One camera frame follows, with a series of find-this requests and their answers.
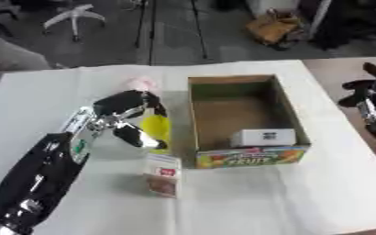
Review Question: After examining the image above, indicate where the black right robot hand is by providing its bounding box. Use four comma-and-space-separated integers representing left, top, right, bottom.
337, 62, 376, 115

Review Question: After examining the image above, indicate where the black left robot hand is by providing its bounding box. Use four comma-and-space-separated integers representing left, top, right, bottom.
90, 89, 171, 151

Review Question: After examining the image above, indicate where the small white box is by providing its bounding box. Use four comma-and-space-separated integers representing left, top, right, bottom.
227, 128, 299, 149

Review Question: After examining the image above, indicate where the open cardboard box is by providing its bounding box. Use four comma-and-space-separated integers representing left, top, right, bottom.
186, 73, 312, 170

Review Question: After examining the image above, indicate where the pink round object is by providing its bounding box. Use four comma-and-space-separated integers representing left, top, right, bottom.
124, 76, 162, 95

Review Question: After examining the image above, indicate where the yellow bottle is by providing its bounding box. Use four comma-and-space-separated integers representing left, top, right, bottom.
138, 113, 174, 155

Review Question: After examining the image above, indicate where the white and brown carton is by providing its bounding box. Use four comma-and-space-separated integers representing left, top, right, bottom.
141, 152, 183, 198

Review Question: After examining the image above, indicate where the black tripod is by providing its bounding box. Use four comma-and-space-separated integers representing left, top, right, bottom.
133, 0, 211, 66

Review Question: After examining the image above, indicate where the white office chair base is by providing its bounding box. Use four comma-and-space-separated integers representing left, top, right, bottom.
41, 3, 108, 43

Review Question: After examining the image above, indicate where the tan bag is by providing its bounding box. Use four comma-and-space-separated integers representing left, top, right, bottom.
244, 8, 305, 47

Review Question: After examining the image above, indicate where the person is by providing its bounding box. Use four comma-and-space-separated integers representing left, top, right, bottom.
0, 27, 53, 74

